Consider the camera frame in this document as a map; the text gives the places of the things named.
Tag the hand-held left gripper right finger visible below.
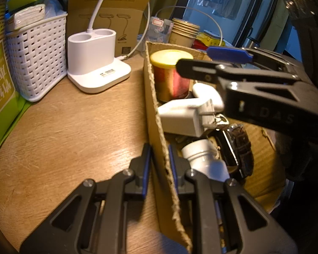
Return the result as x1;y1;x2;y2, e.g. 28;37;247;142
168;144;298;254

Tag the yellow snack packet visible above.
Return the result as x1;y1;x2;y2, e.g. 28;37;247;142
197;30;224;47

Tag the black wristwatch with brown strap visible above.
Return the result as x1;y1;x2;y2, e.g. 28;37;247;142
214;123;255;179

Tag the red can with yellow lid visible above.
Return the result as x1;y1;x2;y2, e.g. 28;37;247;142
150;50;194;103

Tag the cardboard box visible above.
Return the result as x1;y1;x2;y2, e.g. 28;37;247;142
143;41;286;253

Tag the white lamp cable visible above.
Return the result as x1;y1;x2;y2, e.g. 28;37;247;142
117;1;224;60

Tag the stack of brown paper cups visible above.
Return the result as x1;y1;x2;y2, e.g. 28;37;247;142
168;18;201;47

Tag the white tissue pack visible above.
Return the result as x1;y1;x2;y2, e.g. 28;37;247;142
6;4;46;31

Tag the clear plastic jar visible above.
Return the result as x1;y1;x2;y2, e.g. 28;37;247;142
142;16;174;52

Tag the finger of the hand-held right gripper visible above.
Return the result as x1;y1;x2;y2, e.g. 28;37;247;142
206;46;303;72
176;59;318;106

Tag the white rounded plastic case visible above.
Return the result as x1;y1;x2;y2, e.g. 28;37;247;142
192;83;225;112

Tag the red flat packet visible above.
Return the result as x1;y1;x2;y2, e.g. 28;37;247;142
195;40;210;51

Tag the brown cardboard lamp packaging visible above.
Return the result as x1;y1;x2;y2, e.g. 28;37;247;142
68;0;156;58

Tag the white desk lamp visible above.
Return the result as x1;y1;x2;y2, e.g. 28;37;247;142
67;0;131;94

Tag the white woven plastic basket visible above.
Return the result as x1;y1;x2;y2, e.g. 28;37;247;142
5;13;69;103

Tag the white pill bottle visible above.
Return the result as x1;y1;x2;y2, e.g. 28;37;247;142
181;139;230;182

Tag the clear plastic bag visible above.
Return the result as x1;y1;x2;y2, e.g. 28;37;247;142
44;0;68;19

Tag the yellow green curtain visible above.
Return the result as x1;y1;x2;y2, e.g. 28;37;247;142
263;0;289;56

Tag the white charger adapter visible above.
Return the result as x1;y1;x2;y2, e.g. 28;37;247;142
157;98;215;138

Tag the black sliding door frame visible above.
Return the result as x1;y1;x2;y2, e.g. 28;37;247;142
232;0;280;47

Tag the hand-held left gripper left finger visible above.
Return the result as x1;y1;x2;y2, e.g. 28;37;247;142
19;143;152;254

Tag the silver metal clip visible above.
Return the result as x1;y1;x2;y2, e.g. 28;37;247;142
213;113;230;126

